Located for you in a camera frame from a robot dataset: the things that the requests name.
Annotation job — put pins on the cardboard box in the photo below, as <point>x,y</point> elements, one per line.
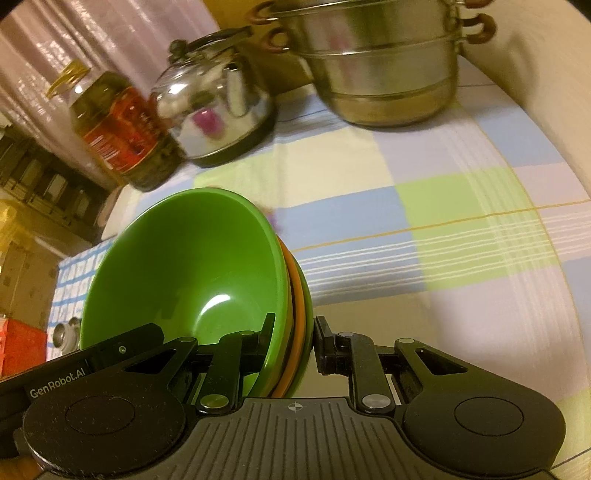
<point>23,281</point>

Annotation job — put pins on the cooking oil bottle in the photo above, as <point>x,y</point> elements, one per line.
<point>120,134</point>

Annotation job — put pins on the blue checked cloth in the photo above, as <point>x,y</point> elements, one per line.
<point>74,286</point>

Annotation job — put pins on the red plastic crate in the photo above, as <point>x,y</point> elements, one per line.
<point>21,346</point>

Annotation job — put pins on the yellow plastic bag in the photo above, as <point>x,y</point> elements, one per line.
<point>9,221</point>

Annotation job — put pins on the stainless steel kettle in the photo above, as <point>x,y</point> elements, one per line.
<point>207,110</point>

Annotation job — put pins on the orange bowl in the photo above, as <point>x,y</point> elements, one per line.
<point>300,323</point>

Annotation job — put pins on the brown board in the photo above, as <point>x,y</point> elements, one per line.
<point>258,60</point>

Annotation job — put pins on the dark wooden rack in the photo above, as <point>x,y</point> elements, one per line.
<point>41,184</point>

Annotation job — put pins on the pale plastic curtain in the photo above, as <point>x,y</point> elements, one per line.
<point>92,37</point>

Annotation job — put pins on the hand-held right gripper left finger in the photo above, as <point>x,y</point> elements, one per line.
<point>249,346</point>

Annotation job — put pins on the dark green bowl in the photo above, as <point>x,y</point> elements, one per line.
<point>309,304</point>

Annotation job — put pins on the stainless steel steamer pot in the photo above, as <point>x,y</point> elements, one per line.
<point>383,64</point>

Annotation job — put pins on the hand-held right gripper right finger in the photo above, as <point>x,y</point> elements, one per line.
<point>323,346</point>

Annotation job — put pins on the small metal object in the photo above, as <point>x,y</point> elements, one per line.
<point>64,331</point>

